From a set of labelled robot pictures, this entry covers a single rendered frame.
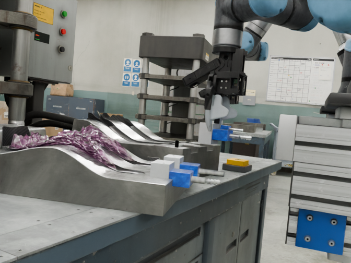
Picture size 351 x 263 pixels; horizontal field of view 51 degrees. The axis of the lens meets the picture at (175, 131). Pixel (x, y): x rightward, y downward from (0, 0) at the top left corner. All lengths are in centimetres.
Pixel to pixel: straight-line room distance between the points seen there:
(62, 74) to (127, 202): 121
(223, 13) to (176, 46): 417
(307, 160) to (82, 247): 44
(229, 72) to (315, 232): 41
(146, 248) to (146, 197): 19
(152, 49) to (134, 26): 319
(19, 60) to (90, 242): 102
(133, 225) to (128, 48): 773
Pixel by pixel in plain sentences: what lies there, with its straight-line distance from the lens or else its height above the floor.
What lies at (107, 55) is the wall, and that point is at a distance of 849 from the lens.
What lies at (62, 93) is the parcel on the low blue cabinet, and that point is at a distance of 837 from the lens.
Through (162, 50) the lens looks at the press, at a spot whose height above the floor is 181.
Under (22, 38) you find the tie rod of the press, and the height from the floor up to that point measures 120.
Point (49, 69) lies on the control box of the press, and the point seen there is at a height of 112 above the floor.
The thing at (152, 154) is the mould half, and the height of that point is 86.
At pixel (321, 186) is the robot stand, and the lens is 75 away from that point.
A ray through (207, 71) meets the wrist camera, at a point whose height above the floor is 109.
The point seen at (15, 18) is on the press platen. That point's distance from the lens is 148.
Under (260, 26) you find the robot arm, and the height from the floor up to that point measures 131.
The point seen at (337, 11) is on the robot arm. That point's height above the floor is 116.
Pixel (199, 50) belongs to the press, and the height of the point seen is 183.
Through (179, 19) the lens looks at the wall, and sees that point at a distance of 803.
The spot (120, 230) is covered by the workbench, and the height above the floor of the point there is 78.
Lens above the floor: 98
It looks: 3 degrees down
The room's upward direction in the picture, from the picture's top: 5 degrees clockwise
